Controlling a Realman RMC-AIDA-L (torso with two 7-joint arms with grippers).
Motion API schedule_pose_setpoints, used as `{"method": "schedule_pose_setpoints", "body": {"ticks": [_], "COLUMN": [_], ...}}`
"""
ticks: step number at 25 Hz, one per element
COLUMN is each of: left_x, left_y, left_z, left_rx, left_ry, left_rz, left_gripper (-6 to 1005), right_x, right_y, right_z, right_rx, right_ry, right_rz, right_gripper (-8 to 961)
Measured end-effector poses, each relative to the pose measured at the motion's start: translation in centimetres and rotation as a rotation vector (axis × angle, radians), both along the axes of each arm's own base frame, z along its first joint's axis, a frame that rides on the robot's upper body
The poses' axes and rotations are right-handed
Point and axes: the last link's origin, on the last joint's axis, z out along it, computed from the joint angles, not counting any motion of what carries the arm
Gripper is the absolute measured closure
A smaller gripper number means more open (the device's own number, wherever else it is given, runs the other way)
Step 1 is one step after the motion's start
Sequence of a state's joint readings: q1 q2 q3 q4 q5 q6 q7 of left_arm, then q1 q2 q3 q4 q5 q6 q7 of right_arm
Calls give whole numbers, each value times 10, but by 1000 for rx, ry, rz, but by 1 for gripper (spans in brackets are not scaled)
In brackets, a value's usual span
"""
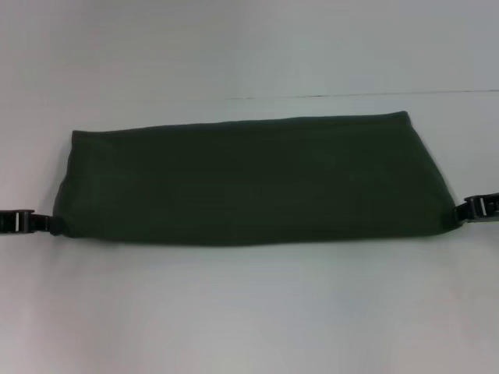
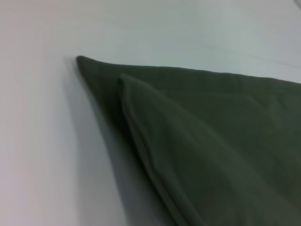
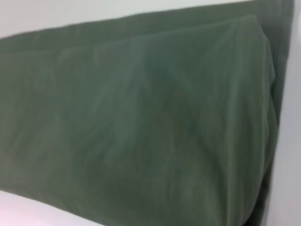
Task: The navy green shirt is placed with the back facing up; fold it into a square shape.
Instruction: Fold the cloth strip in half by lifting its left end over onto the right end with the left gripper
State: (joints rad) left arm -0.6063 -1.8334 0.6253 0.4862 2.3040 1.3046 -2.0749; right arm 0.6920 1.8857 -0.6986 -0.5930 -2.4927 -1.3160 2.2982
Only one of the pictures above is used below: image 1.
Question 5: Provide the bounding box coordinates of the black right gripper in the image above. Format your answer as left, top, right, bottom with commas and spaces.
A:
452, 192, 499, 228

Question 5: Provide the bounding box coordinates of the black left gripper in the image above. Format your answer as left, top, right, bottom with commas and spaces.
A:
0, 208, 60, 237

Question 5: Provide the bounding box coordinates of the dark green t-shirt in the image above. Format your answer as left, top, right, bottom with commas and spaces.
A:
52, 111, 462, 249

